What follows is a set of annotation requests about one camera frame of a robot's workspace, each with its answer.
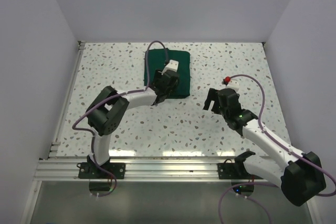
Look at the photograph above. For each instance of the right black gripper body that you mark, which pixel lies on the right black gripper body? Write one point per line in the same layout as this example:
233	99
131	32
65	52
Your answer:
222	112

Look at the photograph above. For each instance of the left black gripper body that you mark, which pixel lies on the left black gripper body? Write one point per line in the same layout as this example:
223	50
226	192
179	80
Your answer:
157	76

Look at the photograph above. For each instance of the green surgical cloth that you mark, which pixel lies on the green surgical cloth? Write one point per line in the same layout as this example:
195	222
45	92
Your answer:
156	61

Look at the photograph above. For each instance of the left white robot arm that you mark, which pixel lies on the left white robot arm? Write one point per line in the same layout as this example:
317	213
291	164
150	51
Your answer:
108	108

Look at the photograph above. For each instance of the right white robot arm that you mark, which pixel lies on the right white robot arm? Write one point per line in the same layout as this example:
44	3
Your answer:
297	174

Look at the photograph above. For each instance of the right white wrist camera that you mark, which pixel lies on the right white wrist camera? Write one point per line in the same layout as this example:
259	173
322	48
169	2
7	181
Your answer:
231	83

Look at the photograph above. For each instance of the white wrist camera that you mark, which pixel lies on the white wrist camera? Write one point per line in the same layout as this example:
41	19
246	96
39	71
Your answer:
231	83
172	65

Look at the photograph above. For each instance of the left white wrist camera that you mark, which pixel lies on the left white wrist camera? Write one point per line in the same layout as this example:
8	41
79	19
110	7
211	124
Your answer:
172	65

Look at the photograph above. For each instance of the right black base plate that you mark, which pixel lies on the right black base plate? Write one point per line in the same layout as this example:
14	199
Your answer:
232	170

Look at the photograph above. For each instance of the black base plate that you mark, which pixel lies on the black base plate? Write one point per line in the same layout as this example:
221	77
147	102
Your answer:
90	171
232	170

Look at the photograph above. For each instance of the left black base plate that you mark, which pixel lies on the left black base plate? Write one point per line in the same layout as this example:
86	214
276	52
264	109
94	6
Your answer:
90	171

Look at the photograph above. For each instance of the aluminium left side rail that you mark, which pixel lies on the aluminium left side rail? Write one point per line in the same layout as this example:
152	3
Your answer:
55	139

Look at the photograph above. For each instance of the aluminium rail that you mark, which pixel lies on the aluminium rail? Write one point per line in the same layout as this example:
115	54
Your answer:
152	169
55	139

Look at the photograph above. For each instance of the aluminium front rail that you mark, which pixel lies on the aluminium front rail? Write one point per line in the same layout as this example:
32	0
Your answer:
152	169

